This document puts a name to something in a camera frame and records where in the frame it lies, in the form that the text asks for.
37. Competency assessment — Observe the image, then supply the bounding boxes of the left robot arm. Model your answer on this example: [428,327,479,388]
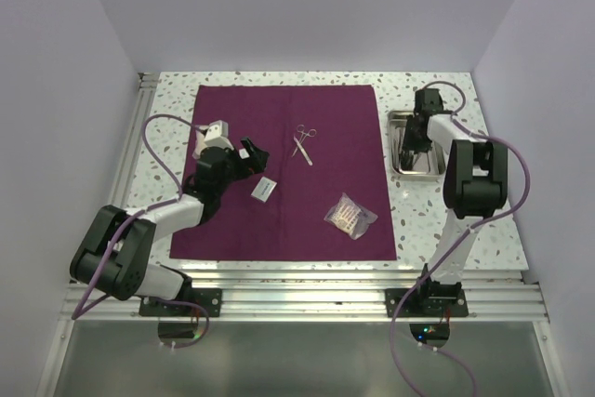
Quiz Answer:
[70,139,270,316]

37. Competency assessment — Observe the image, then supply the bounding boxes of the white gauze packet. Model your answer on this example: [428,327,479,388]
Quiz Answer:
[192,126,208,160]

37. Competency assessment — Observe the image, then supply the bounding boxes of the steel forceps with ring handles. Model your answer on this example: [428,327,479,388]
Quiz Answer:
[292,124,317,156]

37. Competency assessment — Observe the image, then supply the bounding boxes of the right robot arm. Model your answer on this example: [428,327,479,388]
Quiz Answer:
[394,87,508,317]

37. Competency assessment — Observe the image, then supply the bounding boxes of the steel instrument tray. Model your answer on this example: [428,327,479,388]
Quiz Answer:
[388,111,446,181]

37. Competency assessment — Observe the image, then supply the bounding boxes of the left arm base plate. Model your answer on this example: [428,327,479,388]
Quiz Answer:
[139,288,223,318]

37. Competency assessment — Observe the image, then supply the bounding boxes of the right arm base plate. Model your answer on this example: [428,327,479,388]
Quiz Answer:
[384,288,469,318]

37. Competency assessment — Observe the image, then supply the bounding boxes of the aluminium frame rails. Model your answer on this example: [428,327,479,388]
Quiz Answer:
[37,72,569,396]

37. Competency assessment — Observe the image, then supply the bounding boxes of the purple cloth mat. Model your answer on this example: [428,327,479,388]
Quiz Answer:
[170,86,396,262]

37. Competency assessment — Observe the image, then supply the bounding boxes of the clear bag printed pack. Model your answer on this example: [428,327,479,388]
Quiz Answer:
[324,193,377,240]

